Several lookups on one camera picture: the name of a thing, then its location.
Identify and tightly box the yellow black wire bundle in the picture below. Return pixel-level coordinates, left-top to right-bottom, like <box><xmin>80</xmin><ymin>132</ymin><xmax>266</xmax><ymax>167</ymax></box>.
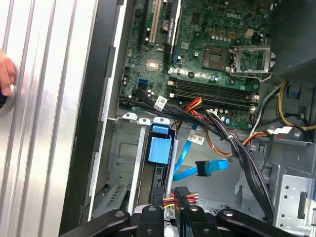
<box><xmin>277</xmin><ymin>80</ymin><xmax>316</xmax><ymax>132</ymax></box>

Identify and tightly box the orange red wire bundle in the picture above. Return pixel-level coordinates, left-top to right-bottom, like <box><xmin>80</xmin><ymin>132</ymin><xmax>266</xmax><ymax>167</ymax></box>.
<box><xmin>183</xmin><ymin>96</ymin><xmax>269</xmax><ymax>157</ymax></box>

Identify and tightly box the white expansion slot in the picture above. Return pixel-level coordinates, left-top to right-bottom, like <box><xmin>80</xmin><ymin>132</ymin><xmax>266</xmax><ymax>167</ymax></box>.
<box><xmin>148</xmin><ymin>0</ymin><xmax>159</xmax><ymax>47</ymax></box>

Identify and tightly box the white grey thin wire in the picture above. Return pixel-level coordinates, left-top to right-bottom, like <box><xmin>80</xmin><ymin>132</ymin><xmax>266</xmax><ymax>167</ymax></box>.
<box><xmin>248</xmin><ymin>88</ymin><xmax>282</xmax><ymax>136</ymax></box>

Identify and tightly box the metal disk bay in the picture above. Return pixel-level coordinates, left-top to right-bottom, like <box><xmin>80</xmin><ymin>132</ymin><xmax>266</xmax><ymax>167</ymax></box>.
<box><xmin>98</xmin><ymin>112</ymin><xmax>179</xmax><ymax>219</ymax></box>

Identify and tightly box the metal socket cover frame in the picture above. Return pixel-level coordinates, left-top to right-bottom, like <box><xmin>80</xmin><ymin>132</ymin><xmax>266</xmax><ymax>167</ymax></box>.
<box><xmin>230</xmin><ymin>45</ymin><xmax>275</xmax><ymax>75</ymax></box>

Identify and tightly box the silver chipset chip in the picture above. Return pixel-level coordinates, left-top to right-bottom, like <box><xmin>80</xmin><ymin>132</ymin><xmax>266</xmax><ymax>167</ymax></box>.
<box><xmin>146</xmin><ymin>59</ymin><xmax>160</xmax><ymax>72</ymax></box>

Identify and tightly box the red yellow power wire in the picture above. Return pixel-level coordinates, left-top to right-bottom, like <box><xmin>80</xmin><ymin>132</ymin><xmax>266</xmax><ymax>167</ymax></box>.
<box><xmin>162</xmin><ymin>192</ymin><xmax>200</xmax><ymax>210</ymax></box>

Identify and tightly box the grey power supply unit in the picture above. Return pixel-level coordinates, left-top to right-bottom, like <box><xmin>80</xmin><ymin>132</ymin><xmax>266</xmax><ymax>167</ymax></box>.
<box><xmin>267</xmin><ymin>0</ymin><xmax>316</xmax><ymax>80</ymax></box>

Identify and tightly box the metal locking lever wire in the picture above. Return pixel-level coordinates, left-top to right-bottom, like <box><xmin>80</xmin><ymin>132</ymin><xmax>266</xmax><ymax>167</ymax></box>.
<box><xmin>229</xmin><ymin>71</ymin><xmax>274</xmax><ymax>82</ymax></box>

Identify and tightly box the black RAM slot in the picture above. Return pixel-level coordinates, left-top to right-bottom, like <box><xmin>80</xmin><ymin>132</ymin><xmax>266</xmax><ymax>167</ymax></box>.
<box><xmin>167</xmin><ymin>76</ymin><xmax>252</xmax><ymax>92</ymax></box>
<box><xmin>168</xmin><ymin>92</ymin><xmax>259</xmax><ymax>111</ymax></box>
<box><xmin>167</xmin><ymin>80</ymin><xmax>255</xmax><ymax>97</ymax></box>
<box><xmin>168</xmin><ymin>88</ymin><xmax>259</xmax><ymax>104</ymax></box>

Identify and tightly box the black PC case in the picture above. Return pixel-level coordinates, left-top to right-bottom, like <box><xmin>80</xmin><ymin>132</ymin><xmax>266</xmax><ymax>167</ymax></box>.
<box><xmin>58</xmin><ymin>0</ymin><xmax>316</xmax><ymax>237</ymax></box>

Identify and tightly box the black cable bundle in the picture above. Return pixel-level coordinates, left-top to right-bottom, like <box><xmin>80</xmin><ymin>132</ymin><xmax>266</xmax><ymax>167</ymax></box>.
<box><xmin>118</xmin><ymin>88</ymin><xmax>276</xmax><ymax>223</ymax></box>

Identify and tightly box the metal optical drive cage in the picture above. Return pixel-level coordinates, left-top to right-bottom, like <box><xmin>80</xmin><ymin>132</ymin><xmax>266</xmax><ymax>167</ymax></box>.
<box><xmin>261</xmin><ymin>137</ymin><xmax>316</xmax><ymax>237</ymax></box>

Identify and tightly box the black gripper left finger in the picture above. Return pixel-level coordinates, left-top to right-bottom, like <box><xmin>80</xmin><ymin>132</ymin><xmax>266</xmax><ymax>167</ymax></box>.
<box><xmin>59</xmin><ymin>193</ymin><xmax>165</xmax><ymax>237</ymax></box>

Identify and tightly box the hard disk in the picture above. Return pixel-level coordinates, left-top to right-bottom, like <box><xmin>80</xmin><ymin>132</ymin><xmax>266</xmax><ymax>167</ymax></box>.
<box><xmin>139</xmin><ymin>117</ymin><xmax>179</xmax><ymax>216</ymax></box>

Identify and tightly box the green motherboard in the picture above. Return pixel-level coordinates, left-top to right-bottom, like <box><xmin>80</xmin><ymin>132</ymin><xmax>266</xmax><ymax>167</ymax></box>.
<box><xmin>118</xmin><ymin>0</ymin><xmax>272</xmax><ymax>132</ymax></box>

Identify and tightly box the black graphics card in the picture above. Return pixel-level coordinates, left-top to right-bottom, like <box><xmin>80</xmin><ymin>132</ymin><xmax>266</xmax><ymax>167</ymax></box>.
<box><xmin>162</xmin><ymin>0</ymin><xmax>183</xmax><ymax>64</ymax></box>

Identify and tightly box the black expansion slot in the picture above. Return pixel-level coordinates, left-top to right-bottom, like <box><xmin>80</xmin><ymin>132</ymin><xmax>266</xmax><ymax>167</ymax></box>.
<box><xmin>136</xmin><ymin>0</ymin><xmax>149</xmax><ymax>52</ymax></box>

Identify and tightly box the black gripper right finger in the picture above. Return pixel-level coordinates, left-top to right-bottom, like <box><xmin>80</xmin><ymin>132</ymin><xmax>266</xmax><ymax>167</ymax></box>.
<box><xmin>174</xmin><ymin>186</ymin><xmax>297</xmax><ymax>237</ymax></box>

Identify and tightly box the blue data wire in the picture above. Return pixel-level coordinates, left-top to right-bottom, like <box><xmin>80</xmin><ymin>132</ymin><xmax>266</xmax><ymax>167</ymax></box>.
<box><xmin>172</xmin><ymin>123</ymin><xmax>230</xmax><ymax>183</ymax></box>

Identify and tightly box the person's hand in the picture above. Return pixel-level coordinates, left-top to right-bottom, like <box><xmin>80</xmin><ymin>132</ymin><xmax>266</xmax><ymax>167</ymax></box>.
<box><xmin>0</xmin><ymin>50</ymin><xmax>17</xmax><ymax>97</ymax></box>

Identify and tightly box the CPU socket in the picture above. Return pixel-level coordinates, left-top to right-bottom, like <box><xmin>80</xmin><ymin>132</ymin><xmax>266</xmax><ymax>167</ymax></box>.
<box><xmin>202</xmin><ymin>45</ymin><xmax>228</xmax><ymax>69</ymax></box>

